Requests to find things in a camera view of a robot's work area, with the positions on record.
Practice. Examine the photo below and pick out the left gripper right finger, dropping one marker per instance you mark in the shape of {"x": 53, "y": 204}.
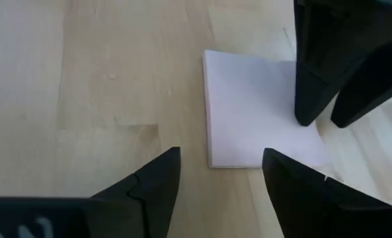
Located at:
{"x": 308, "y": 205}

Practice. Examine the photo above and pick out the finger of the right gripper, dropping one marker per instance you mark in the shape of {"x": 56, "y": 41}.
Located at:
{"x": 321, "y": 49}
{"x": 374, "y": 86}

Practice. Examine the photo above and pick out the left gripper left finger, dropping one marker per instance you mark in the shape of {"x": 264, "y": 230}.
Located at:
{"x": 149, "y": 198}

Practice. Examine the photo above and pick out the pink sticky note pad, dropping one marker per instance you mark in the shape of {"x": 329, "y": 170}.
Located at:
{"x": 248, "y": 109}

